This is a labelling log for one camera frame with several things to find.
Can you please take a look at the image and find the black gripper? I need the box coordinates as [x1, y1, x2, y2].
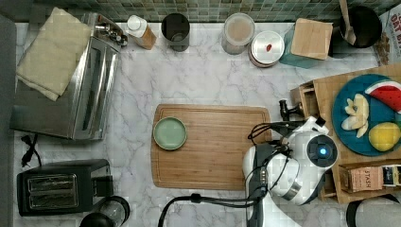
[279, 99, 304, 121]

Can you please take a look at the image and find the wooden drawer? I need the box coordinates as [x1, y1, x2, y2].
[290, 82, 320, 117]

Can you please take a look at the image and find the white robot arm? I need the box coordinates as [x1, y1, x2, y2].
[242, 100, 339, 227]

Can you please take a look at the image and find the wooden drawer cabinet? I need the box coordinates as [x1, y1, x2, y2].
[290, 63, 401, 203]

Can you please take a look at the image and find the plush peeled banana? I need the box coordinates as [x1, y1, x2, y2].
[341, 94, 370, 138]

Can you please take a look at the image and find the teal box with bamboo lid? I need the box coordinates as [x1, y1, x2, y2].
[279, 18, 333, 69]

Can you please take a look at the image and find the blue round plate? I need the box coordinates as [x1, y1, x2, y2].
[332, 74, 400, 156]

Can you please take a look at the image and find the stash tea box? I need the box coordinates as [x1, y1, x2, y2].
[344, 166, 383, 192]

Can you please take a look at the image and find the plush yellow lemon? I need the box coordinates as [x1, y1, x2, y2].
[369, 122, 400, 152]

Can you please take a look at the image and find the wooden spoon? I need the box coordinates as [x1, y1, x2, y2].
[339, 0, 357, 44]

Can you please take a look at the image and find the wooden tea box organizer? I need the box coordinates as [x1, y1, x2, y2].
[340, 159, 400, 193]

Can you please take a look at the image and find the plush watermelon slice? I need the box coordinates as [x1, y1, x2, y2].
[364, 79, 401, 114]

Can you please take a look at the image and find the clear cereal jar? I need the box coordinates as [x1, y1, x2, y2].
[221, 13, 255, 55]

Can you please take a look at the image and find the dark tea box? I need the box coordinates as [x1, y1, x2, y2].
[382, 165, 400, 186]

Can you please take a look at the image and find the oat cereal box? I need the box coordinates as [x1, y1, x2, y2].
[374, 4, 401, 66]

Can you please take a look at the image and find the large bamboo cutting board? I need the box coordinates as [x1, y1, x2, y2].
[150, 104, 270, 190]

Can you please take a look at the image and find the black utensil pot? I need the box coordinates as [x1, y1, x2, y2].
[348, 6, 382, 48]

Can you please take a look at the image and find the green ceramic bowl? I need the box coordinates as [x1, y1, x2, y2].
[153, 116, 187, 150]

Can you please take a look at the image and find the dark metal cup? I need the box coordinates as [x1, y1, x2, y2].
[161, 13, 190, 52]

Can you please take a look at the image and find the white-capped seasoning bottle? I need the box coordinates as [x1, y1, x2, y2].
[126, 15, 156, 50]

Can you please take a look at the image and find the stainless toaster oven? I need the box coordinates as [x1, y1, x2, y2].
[10, 12, 128, 140]

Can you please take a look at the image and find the black two-slot toaster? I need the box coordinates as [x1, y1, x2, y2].
[17, 159, 113, 217]

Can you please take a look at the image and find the beige folded towel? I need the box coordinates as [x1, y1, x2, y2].
[16, 8, 91, 101]

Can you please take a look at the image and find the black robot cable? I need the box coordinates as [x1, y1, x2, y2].
[157, 193, 266, 227]

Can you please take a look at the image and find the black power cable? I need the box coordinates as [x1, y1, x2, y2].
[20, 133, 43, 168]

